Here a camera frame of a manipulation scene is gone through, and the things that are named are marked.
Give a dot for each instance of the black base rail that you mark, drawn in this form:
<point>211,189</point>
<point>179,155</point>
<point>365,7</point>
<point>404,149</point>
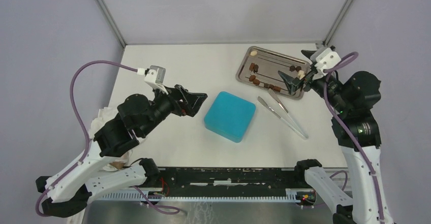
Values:
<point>227,182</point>

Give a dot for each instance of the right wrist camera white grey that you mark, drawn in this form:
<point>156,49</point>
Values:
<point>324,59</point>

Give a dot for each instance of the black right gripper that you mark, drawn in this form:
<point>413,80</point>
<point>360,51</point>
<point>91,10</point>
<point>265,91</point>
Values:
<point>291,83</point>

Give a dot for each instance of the white cloth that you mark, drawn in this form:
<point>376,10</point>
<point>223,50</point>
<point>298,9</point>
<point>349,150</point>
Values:
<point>101,121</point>

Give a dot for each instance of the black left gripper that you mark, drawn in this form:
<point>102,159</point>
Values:
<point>191,103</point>

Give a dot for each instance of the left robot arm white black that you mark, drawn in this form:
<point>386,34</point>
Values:
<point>70,191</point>

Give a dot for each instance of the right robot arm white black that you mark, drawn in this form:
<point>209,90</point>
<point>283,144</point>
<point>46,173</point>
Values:
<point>357,134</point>

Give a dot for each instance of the steel serving tongs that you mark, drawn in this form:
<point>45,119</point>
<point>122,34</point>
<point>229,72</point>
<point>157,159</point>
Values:
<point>286,117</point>

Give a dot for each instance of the teal box lid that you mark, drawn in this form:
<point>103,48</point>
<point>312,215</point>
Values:
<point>229,116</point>

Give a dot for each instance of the steel tray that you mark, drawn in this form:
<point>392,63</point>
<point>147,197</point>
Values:
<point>262,70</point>

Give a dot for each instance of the wrist camera white grey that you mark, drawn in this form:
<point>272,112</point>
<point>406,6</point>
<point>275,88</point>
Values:
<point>324,59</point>
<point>154,77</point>

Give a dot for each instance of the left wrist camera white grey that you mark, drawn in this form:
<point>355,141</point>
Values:
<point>154,77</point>

